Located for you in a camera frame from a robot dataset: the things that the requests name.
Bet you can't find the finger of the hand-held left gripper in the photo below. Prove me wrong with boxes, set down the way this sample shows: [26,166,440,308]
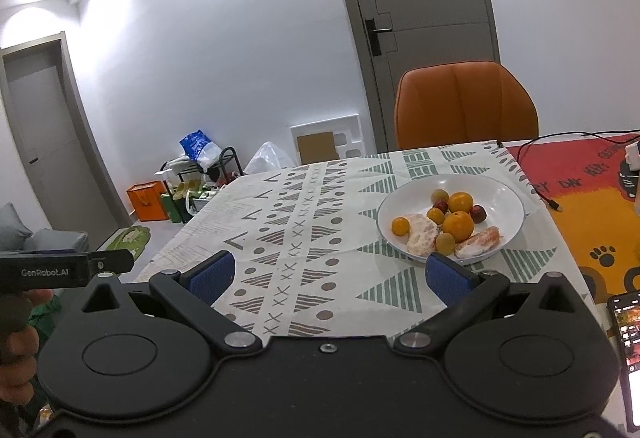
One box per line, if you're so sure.
[88,249,135,276]

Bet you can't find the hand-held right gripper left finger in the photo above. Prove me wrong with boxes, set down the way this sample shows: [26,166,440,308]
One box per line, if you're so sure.
[80,250,263,359]

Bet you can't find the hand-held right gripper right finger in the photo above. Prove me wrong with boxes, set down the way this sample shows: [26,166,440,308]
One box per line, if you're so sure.
[395,252,581,355]

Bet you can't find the peeled orange piece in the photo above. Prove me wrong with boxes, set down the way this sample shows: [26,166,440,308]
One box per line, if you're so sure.
[454,226,502,260]

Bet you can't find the peeled whole orange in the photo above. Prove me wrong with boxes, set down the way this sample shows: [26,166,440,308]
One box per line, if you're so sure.
[406,213,440,257]

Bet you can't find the large orange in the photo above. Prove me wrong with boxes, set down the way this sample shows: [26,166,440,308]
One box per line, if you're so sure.
[443,211,475,242]

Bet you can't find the white plate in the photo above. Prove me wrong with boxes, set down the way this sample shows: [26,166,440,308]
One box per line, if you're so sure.
[377,174,526,267]

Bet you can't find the person's left hand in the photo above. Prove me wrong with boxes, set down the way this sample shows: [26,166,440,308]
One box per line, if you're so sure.
[0,289,57,408]

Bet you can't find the green floor mat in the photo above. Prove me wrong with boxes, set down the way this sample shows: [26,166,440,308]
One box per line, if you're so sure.
[104,225,152,252]

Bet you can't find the grey sofa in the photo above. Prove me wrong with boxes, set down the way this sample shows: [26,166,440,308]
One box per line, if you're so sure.
[0,202,91,254]

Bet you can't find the orange paper bag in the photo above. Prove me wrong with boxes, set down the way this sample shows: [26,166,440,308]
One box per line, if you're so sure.
[125,181,171,223]

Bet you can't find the white tote bag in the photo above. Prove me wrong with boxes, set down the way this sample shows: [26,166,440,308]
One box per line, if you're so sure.
[186,190,222,220]

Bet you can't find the green paper bag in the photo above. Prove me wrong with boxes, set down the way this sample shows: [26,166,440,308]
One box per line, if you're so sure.
[160,192,194,224]

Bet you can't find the patterned tablecloth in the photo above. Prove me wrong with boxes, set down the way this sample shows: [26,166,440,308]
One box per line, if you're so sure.
[134,140,602,340]

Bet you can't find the black metal rack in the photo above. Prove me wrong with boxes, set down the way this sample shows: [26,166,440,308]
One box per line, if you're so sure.
[160,146,244,200]

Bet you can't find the grey side door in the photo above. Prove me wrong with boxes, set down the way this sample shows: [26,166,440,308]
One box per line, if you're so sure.
[0,31,132,252]

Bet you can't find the white plastic bag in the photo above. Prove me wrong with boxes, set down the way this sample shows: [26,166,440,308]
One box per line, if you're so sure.
[243,141,296,177]

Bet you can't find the blue plastic bag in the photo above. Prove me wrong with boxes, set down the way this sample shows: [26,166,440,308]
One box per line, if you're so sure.
[179,129,221,172]

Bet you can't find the orange red printed mat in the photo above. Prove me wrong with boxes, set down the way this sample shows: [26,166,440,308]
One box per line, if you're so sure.
[502,133,640,305]

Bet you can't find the brown cardboard sheet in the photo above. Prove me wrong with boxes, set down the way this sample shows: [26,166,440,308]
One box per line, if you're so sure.
[296,131,336,164]

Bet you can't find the orange chair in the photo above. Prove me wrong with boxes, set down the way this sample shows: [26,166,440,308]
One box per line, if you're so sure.
[394,61,540,152]

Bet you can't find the white foam packaging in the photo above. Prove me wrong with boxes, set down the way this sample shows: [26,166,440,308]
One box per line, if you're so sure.
[290,114,364,166]

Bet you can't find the black smartphone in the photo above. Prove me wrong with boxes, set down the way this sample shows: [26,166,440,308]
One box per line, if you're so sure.
[607,290,640,432]

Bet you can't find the white charger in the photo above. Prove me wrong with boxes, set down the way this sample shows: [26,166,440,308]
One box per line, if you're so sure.
[622,142,640,175]

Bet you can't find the black cable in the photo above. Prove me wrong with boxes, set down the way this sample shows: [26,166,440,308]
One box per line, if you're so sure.
[517,130,640,210]

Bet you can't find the black door handle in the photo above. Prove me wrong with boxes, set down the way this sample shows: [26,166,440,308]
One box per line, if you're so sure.
[364,18,394,57]

